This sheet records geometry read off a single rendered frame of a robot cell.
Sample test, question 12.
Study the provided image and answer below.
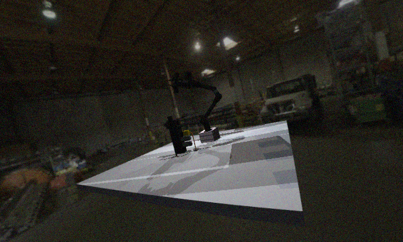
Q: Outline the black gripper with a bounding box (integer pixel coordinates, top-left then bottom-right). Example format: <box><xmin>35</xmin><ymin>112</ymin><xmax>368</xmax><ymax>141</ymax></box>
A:
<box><xmin>167</xmin><ymin>72</ymin><xmax>183</xmax><ymax>93</ymax></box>

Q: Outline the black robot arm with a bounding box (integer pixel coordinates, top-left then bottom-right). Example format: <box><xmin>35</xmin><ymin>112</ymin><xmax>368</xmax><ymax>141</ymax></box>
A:
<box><xmin>179</xmin><ymin>71</ymin><xmax>222</xmax><ymax>132</ymax></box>

